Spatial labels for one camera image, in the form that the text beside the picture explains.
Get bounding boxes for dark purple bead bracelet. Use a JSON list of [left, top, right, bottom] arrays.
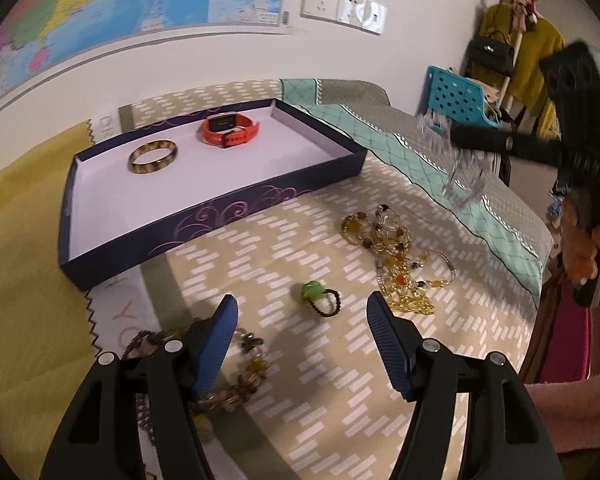
[[121, 330, 167, 443]]

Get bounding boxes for yellow garment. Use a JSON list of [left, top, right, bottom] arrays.
[[477, 4, 566, 136]]

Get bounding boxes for blue plastic basket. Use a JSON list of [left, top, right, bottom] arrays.
[[420, 65, 501, 128]]

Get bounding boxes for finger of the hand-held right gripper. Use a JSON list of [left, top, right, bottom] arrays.
[[449, 125, 568, 166]]

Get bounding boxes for amber brown bead bracelet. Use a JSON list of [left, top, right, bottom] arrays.
[[160, 325, 271, 416]]

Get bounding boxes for navy box tray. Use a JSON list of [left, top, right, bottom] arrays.
[[57, 99, 368, 292]]

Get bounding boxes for yellow blanket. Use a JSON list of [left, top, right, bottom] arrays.
[[0, 122, 146, 480]]

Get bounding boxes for magenta cloth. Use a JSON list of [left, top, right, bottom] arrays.
[[540, 280, 593, 386]]

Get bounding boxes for white wall socket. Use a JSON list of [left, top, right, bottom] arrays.
[[300, 0, 342, 22]]

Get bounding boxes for beige patterned blanket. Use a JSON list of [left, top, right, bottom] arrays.
[[87, 78, 541, 480]]

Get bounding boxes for coat rack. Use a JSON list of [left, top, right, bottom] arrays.
[[497, 0, 548, 111]]

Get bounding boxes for green bead black hair tie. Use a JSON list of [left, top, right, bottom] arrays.
[[300, 281, 342, 318]]

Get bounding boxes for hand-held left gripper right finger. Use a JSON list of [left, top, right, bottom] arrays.
[[366, 290, 566, 480]]

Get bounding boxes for tortoiseshell bangle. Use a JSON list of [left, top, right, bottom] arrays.
[[127, 140, 180, 176]]

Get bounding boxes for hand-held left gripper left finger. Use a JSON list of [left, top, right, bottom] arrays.
[[39, 294, 240, 480]]

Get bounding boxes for person's right hand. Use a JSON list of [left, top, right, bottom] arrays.
[[560, 200, 600, 286]]

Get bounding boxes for multicoloured bead bracelet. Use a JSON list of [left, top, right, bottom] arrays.
[[341, 204, 431, 271]]

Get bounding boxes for person's right forearm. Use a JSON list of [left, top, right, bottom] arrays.
[[522, 365, 600, 456]]

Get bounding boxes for black handbag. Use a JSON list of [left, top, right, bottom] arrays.
[[466, 30, 516, 77]]

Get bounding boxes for teal and grey quilt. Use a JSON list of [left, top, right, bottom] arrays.
[[280, 77, 555, 311]]

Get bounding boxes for orange smartwatch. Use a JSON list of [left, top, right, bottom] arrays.
[[200, 112, 261, 148]]

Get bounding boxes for clear crystal bracelet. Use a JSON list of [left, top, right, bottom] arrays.
[[416, 110, 491, 211]]

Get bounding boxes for yellow bead bracelet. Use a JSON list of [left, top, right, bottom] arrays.
[[375, 250, 458, 317]]

